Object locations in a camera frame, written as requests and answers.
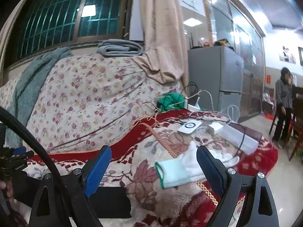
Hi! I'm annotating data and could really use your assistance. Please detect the white round device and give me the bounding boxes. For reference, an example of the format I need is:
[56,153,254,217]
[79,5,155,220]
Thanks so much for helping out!
[177,119,202,135]

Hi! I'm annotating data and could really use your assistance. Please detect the floral print quilt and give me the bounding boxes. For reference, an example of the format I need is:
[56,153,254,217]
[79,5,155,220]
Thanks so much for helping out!
[1,54,183,153]

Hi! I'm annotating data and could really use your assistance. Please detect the green cloth bundle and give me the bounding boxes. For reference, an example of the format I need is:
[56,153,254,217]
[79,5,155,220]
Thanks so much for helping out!
[157,93,185,112]

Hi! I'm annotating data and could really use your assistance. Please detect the black pants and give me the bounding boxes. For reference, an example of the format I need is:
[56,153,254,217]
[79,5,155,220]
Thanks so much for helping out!
[12,171,131,219]

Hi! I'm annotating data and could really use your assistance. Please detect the white charger adapter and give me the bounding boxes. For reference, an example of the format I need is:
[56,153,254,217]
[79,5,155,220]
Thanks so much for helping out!
[206,122,223,136]

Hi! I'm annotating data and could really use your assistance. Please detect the window with green grille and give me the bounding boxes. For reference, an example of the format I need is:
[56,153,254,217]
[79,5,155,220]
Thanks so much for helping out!
[4,0,129,68]

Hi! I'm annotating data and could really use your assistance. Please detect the person in dark jacket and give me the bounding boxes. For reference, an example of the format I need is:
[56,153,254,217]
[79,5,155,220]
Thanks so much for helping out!
[272,67,293,149]

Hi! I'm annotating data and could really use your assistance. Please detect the folded grey towel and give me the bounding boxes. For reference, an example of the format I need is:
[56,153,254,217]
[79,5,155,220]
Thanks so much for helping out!
[97,39,143,57]

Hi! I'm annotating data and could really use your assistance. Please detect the person's left hand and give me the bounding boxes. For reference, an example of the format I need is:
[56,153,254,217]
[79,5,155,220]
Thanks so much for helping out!
[0,181,14,203]

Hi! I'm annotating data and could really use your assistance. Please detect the black braided cable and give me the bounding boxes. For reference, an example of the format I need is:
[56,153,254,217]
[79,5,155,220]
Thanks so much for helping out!
[0,106,71,227]

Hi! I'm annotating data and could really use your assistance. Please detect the white power strip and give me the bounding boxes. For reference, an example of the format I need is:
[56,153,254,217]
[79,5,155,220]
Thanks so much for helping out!
[217,123,262,155]

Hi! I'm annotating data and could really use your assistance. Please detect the grey-blue fuzzy cardigan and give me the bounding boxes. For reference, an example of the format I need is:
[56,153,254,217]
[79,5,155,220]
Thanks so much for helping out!
[4,47,73,148]

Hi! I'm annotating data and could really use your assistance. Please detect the red white floral fleece blanket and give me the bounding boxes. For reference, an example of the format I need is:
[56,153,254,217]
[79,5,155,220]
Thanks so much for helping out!
[9,109,279,227]

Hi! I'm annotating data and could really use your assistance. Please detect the beige curtain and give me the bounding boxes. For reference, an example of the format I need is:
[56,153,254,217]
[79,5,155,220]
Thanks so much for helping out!
[133,0,188,85]

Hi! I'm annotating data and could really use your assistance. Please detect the grey refrigerator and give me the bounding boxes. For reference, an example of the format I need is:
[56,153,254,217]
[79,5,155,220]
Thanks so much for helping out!
[188,46,243,121]

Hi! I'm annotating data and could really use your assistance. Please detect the white glove green cuff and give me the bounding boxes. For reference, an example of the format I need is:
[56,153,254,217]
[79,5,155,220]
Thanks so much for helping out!
[155,141,240,189]

